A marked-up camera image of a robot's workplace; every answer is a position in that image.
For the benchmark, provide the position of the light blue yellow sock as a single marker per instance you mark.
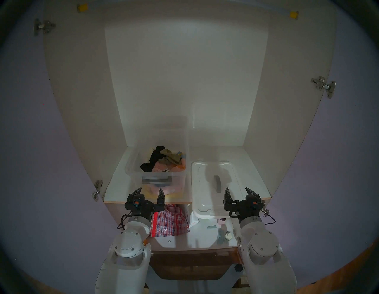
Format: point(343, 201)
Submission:
point(181, 154)

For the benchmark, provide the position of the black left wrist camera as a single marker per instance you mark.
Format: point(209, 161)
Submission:
point(136, 204)

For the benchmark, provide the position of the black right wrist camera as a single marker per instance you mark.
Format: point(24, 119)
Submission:
point(254, 202)

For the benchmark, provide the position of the olive green sock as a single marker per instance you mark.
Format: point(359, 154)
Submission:
point(170, 158)

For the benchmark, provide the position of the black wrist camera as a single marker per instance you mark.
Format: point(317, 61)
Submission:
point(136, 204)
point(254, 202)

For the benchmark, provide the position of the pale closet rod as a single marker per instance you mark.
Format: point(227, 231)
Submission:
point(281, 10)

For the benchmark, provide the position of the white shelf board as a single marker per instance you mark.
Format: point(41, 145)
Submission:
point(124, 189)

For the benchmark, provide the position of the red plaid woven bag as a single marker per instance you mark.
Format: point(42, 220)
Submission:
point(170, 222)

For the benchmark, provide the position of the black sock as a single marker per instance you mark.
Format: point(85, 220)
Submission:
point(154, 155)

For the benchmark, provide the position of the lilac cabinet door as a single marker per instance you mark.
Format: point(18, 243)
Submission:
point(35, 148)
point(340, 163)

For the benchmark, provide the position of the white round object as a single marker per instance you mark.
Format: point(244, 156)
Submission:
point(228, 236)

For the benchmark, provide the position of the clear plastic storage bin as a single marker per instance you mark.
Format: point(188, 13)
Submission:
point(177, 181)

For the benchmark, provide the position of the yellow rod bracket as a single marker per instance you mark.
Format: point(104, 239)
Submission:
point(82, 8)
point(294, 15)

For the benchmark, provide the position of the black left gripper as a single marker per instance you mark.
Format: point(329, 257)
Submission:
point(146, 209)

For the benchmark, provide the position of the pink sock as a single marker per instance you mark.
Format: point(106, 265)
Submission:
point(160, 168)

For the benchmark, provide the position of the black star knob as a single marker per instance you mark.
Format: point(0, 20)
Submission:
point(239, 267)

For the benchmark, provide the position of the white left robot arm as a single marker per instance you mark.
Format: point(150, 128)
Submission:
point(130, 246)

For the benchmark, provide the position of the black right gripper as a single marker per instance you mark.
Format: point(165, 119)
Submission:
point(244, 209)

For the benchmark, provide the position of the brown wooden panel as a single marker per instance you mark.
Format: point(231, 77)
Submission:
point(192, 263)

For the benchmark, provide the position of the white plastic bin lid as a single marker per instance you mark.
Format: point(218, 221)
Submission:
point(204, 192)

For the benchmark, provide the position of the metal door hinge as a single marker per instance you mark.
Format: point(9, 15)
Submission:
point(266, 210)
point(44, 26)
point(324, 86)
point(97, 189)

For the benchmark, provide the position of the orange sock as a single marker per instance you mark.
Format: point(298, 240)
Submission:
point(180, 166)

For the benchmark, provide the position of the grey rectangular piece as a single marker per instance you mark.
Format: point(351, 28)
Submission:
point(221, 237)

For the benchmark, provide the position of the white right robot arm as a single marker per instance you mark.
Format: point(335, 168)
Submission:
point(263, 249)

